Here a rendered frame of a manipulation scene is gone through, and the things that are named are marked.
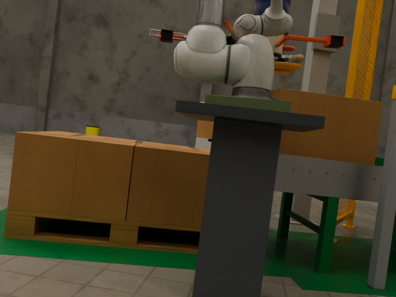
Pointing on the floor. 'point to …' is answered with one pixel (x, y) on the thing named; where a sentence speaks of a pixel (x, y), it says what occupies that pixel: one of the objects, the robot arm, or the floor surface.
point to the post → (385, 210)
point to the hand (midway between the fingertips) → (231, 40)
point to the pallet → (15, 221)
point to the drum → (92, 130)
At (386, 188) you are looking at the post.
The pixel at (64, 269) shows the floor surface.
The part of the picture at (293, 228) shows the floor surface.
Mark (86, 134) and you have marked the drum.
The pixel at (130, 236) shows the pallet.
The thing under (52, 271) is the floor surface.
